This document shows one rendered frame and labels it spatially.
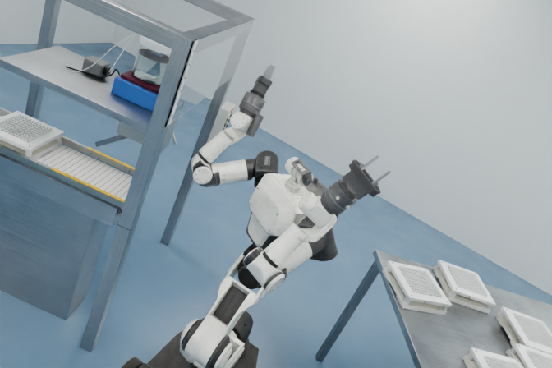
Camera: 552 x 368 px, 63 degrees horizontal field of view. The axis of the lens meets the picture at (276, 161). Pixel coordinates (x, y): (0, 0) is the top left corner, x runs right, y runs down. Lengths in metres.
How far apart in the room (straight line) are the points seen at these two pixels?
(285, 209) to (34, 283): 1.42
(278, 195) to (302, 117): 3.78
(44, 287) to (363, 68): 3.84
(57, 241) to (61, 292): 0.29
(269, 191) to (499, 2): 3.76
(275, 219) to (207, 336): 0.54
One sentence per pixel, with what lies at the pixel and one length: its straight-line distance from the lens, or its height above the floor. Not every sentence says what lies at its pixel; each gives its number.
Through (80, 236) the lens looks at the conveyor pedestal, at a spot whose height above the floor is 0.53.
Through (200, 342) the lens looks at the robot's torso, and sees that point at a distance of 1.90.
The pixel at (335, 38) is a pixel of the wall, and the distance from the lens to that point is 5.26.
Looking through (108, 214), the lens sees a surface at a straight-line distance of 2.10.
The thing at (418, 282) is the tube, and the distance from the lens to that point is 2.34.
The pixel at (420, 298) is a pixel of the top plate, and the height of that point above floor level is 0.90.
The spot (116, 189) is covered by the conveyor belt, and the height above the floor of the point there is 0.80.
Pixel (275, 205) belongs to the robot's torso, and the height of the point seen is 1.18.
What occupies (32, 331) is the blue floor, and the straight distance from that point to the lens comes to 2.60.
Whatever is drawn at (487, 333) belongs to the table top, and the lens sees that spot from 2.52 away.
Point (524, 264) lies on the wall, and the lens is 5.62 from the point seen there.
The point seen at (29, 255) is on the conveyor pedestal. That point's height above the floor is 0.30.
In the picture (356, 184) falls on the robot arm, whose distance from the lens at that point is 1.38.
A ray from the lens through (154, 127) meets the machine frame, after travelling 1.77.
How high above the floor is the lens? 1.99
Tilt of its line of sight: 23 degrees down
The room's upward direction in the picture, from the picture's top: 24 degrees clockwise
